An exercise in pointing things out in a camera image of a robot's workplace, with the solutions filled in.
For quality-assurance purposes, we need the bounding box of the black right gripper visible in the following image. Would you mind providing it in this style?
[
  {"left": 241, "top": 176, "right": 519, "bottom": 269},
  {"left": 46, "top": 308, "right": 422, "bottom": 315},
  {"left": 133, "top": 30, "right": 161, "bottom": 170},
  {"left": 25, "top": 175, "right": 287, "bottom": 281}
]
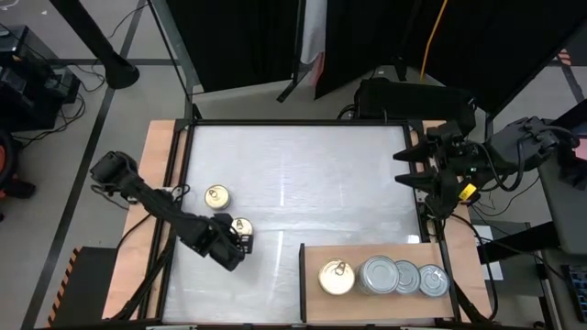
[{"left": 393, "top": 137, "right": 485, "bottom": 220}]

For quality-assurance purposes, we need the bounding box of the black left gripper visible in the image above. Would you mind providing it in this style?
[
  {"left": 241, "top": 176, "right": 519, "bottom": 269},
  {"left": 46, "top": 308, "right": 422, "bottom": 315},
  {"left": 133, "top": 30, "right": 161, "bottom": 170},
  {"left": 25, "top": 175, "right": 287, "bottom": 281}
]
[{"left": 208, "top": 213, "right": 255, "bottom": 272}]

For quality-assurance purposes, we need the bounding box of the gold Wild Planet can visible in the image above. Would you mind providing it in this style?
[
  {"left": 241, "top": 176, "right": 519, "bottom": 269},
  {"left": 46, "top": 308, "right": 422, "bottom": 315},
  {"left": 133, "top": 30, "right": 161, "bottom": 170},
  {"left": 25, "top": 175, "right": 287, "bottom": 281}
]
[
  {"left": 230, "top": 216, "right": 255, "bottom": 239},
  {"left": 317, "top": 257, "right": 357, "bottom": 296}
]

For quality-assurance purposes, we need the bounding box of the white label silver can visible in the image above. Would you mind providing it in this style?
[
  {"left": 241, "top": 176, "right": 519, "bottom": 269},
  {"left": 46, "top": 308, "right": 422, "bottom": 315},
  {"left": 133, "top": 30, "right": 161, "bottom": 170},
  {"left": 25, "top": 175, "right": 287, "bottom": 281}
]
[{"left": 394, "top": 259, "right": 422, "bottom": 295}]

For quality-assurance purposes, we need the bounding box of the teal label silver can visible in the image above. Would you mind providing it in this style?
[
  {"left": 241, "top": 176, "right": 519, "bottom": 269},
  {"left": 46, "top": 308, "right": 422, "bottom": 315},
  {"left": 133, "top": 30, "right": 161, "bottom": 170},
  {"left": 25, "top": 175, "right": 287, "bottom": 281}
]
[{"left": 417, "top": 263, "right": 451, "bottom": 298}]

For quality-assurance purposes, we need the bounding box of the green label silver tuna can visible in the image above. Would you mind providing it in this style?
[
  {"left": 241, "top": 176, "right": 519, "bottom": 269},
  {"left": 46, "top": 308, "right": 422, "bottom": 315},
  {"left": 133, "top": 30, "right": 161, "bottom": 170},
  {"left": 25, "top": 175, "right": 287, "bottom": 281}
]
[{"left": 355, "top": 255, "right": 401, "bottom": 296}]

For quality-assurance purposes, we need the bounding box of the wooden shelf board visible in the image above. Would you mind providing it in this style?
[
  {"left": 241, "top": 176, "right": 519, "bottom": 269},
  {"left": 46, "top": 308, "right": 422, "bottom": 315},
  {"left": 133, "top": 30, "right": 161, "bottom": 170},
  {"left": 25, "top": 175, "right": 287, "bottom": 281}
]
[{"left": 302, "top": 242, "right": 456, "bottom": 322}]

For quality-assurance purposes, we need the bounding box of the small pink-blue can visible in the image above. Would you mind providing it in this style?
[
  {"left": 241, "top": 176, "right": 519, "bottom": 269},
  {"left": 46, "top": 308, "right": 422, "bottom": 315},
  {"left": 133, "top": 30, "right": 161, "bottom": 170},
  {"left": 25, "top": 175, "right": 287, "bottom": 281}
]
[{"left": 204, "top": 183, "right": 232, "bottom": 212}]

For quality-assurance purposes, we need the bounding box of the black equipment case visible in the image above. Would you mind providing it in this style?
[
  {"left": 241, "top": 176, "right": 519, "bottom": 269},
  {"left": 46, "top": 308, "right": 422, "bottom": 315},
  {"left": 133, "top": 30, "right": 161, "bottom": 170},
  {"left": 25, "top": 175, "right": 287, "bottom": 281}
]
[{"left": 353, "top": 77, "right": 479, "bottom": 135}]

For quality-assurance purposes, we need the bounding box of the orange black striped plate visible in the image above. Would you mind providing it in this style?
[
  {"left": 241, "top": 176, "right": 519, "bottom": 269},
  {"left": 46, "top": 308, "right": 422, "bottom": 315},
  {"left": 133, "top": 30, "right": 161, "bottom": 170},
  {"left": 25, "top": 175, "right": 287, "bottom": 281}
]
[{"left": 44, "top": 246, "right": 119, "bottom": 328}]

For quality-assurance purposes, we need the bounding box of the black tripod stand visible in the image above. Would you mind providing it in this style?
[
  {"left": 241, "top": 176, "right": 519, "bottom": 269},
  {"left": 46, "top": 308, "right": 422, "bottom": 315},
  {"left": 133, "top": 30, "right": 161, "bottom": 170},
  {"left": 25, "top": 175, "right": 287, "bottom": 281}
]
[{"left": 275, "top": 0, "right": 307, "bottom": 105}]

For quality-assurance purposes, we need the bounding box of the black backdrop curtain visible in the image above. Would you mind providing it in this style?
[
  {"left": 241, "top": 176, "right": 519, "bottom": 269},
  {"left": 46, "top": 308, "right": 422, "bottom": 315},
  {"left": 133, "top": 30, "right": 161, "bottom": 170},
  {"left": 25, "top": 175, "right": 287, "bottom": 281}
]
[{"left": 163, "top": 0, "right": 587, "bottom": 116}]

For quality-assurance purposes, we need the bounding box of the black keyboard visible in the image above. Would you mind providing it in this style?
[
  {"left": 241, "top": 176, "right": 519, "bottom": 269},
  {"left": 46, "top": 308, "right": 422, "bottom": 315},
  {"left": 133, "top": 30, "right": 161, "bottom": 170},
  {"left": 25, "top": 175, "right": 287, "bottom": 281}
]
[{"left": 559, "top": 263, "right": 587, "bottom": 323}]

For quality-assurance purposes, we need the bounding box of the orange black machine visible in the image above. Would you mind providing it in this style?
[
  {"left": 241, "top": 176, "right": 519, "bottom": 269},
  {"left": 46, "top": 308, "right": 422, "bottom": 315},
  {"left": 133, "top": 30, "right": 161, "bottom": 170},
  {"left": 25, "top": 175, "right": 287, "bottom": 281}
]
[{"left": 0, "top": 131, "right": 37, "bottom": 201}]

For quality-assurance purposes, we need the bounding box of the black computer equipment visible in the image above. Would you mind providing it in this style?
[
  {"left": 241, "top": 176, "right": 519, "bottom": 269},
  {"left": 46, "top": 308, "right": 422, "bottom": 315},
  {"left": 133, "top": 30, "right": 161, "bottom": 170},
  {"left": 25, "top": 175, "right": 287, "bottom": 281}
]
[{"left": 0, "top": 25, "right": 83, "bottom": 133}]

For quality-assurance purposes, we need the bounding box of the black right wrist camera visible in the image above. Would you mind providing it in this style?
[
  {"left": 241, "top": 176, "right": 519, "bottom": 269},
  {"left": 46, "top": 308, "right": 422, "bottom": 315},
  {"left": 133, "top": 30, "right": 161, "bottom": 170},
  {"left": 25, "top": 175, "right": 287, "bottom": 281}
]
[{"left": 426, "top": 120, "right": 465, "bottom": 143}]

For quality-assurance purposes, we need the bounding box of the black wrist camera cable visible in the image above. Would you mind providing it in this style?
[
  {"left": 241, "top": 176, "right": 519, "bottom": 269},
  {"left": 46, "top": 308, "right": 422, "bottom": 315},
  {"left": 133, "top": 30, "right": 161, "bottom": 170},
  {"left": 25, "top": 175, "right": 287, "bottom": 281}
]
[{"left": 476, "top": 135, "right": 533, "bottom": 193}]

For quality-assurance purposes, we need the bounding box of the yellow hanging cable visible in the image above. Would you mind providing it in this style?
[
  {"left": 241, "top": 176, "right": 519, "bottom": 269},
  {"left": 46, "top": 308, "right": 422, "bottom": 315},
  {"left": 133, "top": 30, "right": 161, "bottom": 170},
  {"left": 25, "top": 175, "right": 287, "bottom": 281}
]
[{"left": 418, "top": 0, "right": 449, "bottom": 83}]

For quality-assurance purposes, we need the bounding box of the black aluminium rig frame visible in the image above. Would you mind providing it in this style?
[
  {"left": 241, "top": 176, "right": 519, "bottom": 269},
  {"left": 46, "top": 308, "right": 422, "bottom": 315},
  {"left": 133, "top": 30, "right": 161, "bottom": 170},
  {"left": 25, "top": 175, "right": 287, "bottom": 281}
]
[{"left": 116, "top": 103, "right": 494, "bottom": 330}]

